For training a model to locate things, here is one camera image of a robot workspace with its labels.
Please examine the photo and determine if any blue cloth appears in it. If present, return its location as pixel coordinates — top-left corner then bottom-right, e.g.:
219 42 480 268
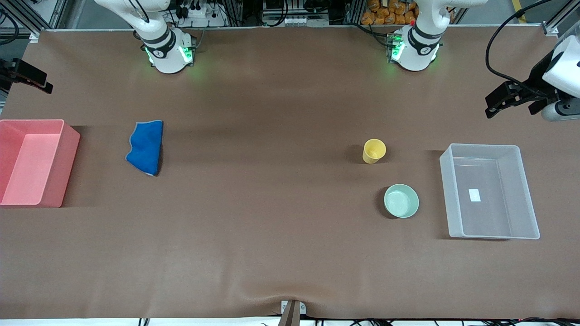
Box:
125 120 164 177

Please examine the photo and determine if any yellow cup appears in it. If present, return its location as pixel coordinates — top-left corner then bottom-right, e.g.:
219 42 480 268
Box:
362 139 387 164

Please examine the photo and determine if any mint green bowl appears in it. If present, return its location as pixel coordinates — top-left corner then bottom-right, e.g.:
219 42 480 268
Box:
384 183 420 219

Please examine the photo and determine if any pink plastic bin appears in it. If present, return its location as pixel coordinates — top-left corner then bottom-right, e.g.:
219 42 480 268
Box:
0 119 81 209

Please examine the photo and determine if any clear plastic bin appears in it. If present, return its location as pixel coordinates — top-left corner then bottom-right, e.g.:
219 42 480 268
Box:
439 143 541 240

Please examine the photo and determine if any orange packaged goods pile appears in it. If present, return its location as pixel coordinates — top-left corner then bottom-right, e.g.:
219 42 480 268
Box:
361 0 420 26

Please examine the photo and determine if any large white power strip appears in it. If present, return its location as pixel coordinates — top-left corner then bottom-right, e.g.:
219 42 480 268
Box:
170 4 228 29

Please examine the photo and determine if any small white power strip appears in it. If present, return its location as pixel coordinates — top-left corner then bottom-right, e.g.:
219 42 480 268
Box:
283 15 316 27

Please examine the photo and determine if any metal table clamp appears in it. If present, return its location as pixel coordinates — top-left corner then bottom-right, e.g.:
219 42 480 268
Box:
277 300 307 326

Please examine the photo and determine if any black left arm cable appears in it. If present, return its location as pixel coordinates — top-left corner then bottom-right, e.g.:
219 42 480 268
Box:
485 0 554 98

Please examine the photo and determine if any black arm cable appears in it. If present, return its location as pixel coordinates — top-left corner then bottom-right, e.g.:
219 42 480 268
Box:
127 0 151 24
485 0 554 98

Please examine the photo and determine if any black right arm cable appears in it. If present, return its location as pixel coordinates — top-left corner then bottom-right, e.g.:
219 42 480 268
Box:
127 0 151 24

